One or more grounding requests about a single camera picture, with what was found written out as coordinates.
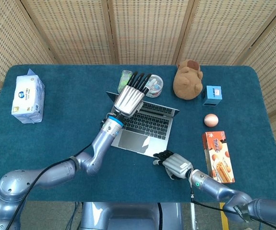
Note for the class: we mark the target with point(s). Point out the grey robot torso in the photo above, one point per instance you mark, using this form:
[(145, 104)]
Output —
[(128, 215)]

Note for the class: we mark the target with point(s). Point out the blue felt table cover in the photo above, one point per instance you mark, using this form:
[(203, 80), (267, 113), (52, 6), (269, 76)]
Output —
[(63, 124)]

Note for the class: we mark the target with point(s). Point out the plastic water bottle green label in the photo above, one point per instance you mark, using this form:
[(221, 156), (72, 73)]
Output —
[(124, 80)]

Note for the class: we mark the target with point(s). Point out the white table leg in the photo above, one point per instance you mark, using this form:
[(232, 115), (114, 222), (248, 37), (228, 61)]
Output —
[(193, 215)]

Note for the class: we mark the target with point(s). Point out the pink beige ball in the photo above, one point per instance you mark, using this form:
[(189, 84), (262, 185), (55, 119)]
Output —
[(211, 120)]

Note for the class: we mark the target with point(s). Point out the white tissue pack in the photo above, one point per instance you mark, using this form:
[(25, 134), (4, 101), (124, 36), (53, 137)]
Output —
[(27, 98)]

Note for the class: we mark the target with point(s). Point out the orange snack box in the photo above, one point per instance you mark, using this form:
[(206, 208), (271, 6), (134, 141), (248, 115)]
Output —
[(220, 158)]

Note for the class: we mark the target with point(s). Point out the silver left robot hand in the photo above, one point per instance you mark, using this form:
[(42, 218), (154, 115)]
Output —
[(129, 100)]

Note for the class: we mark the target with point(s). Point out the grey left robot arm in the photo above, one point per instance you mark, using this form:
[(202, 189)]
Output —
[(99, 148)]

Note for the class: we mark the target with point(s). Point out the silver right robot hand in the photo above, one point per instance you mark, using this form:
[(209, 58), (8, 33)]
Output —
[(176, 166)]

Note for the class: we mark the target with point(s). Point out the clear round plastic jar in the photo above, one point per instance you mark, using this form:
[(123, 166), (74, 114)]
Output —
[(157, 89)]

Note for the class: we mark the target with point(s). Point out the silver laptop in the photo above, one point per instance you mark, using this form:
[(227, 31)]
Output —
[(149, 125)]

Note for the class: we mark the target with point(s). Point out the woven wooden folding screen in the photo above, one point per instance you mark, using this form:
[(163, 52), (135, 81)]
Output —
[(147, 28)]

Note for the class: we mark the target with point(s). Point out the small blue cardboard box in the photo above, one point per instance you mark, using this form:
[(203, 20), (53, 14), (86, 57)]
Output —
[(213, 94)]

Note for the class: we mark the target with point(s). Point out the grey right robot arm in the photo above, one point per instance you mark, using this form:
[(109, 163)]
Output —
[(219, 189)]

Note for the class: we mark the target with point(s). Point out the brown plush bear toy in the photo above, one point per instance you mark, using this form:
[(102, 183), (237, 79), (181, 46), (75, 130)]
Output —
[(187, 82)]

